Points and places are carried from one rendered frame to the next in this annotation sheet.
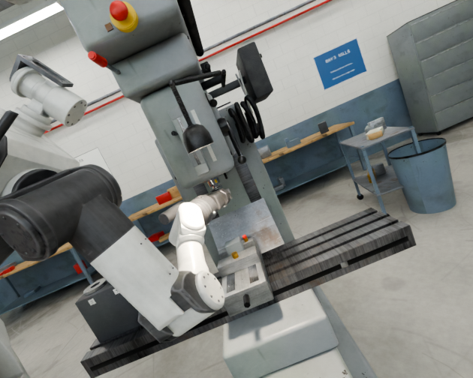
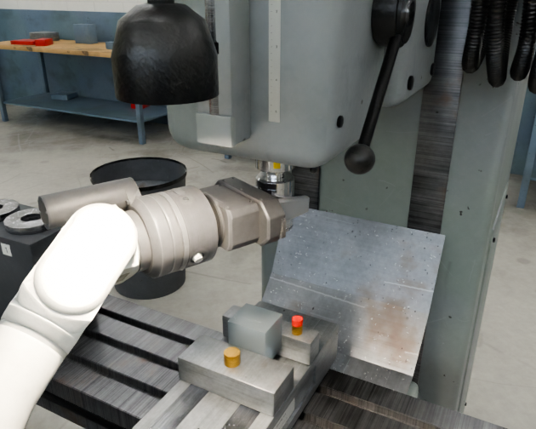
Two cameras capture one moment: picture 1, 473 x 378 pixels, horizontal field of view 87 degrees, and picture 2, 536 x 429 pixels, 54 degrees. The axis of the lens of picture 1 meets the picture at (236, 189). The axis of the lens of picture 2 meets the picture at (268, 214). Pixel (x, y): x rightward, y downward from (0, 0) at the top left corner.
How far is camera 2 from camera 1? 0.40 m
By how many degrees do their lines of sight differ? 28
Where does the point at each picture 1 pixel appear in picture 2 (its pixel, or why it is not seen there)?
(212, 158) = (270, 111)
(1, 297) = (27, 77)
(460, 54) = not seen: outside the picture
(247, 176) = (436, 161)
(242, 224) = (354, 262)
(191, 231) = (42, 309)
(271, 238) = (393, 340)
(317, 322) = not seen: outside the picture
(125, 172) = not seen: outside the picture
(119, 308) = (3, 279)
